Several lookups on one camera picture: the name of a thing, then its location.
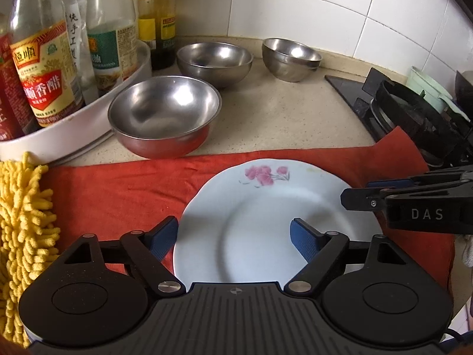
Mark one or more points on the stainless steel bowl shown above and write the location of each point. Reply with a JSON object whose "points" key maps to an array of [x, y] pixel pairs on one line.
{"points": [[292, 74], [292, 50], [162, 100], [210, 59]]}

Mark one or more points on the dark bottle yellow label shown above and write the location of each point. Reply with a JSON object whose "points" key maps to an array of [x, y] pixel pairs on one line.
{"points": [[157, 26]]}

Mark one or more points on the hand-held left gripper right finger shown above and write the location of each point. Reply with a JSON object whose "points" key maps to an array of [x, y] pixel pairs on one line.
{"points": [[303, 240]]}

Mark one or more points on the light green container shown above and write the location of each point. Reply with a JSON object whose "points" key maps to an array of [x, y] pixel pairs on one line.
{"points": [[425, 81]]}

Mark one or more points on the vinegar bottle yellow red label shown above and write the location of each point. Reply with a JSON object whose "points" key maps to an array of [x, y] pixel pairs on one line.
{"points": [[40, 81]]}

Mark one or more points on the black burner grate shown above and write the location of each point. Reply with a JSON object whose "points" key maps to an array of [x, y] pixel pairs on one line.
{"points": [[406, 114]]}

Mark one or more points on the white floral plate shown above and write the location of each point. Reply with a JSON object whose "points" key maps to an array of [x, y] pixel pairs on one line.
{"points": [[251, 210]]}

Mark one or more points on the clear bottle handwritten white label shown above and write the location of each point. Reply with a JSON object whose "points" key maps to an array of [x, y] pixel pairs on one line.
{"points": [[74, 55]]}

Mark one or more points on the red label sauce bottle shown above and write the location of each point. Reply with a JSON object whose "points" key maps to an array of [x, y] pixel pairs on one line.
{"points": [[9, 92]]}

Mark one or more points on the green label sauce bottle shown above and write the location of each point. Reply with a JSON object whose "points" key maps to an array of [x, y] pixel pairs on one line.
{"points": [[107, 55]]}

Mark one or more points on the yellow chenille mop cloth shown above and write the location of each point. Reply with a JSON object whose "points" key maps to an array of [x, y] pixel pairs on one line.
{"points": [[26, 210]]}

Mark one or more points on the white round tray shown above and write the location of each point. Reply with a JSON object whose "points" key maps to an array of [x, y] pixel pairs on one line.
{"points": [[74, 125]]}

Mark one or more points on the black gas stove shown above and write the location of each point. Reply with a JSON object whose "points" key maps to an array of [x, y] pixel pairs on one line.
{"points": [[351, 88]]}

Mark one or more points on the red cloth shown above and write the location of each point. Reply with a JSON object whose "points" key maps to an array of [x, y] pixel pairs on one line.
{"points": [[111, 192]]}

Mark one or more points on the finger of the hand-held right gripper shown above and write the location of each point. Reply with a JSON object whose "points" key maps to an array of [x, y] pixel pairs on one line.
{"points": [[391, 183], [362, 199]]}

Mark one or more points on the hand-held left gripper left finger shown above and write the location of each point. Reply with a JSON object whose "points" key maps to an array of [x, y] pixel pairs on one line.
{"points": [[164, 236]]}

